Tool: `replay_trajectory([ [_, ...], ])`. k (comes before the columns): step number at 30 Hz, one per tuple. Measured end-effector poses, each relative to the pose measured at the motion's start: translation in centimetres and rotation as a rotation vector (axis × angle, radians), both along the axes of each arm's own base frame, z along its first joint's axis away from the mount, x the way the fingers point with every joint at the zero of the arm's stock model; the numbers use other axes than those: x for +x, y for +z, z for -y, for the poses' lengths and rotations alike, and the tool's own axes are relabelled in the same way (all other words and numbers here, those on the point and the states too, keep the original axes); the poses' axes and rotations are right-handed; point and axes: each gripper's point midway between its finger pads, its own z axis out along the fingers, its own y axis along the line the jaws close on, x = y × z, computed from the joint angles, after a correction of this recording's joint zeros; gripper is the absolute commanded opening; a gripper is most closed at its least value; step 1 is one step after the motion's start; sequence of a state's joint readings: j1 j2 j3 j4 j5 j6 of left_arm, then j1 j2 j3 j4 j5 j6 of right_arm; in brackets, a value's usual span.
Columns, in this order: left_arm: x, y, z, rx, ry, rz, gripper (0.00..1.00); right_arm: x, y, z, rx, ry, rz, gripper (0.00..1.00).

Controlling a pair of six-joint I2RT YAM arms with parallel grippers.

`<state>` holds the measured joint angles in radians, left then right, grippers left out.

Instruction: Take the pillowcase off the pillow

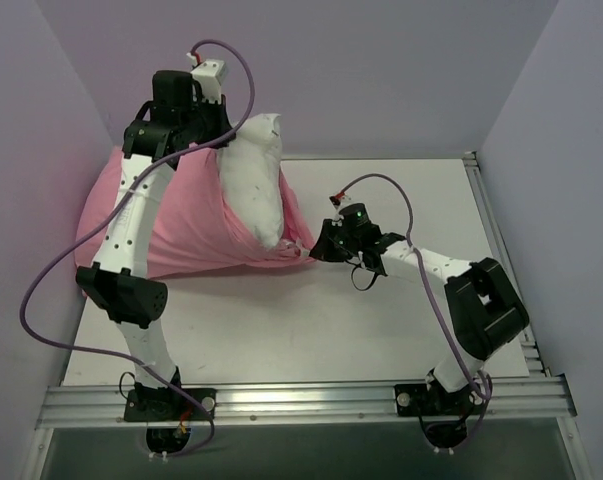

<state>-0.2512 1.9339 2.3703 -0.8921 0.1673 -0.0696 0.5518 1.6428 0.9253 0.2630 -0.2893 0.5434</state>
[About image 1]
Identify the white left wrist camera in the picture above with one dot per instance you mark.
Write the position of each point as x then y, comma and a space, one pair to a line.
210, 75

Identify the aluminium front rail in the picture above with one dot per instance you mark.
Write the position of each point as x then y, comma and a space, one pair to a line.
317, 403

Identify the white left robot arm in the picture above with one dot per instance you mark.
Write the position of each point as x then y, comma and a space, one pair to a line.
186, 109

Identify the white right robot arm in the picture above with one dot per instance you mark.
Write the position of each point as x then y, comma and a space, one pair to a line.
475, 303

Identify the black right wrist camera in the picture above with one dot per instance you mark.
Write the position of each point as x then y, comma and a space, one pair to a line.
350, 215

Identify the aluminium right side rail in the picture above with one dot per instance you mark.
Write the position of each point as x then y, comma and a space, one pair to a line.
499, 251

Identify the pink floral pillowcase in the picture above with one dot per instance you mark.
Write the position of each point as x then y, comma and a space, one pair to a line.
195, 230

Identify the white pillow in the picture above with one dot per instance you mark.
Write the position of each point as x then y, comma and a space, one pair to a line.
249, 172

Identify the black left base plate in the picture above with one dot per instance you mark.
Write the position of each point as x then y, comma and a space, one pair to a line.
148, 405

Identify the aluminium rail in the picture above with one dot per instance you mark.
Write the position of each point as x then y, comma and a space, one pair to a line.
499, 251
317, 403

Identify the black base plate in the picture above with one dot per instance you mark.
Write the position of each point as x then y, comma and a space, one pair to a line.
432, 400
148, 405

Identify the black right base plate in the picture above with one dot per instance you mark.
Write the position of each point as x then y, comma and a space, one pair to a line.
432, 400

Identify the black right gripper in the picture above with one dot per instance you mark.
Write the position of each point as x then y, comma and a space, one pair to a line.
332, 245

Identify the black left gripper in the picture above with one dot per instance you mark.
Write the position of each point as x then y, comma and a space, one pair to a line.
220, 122

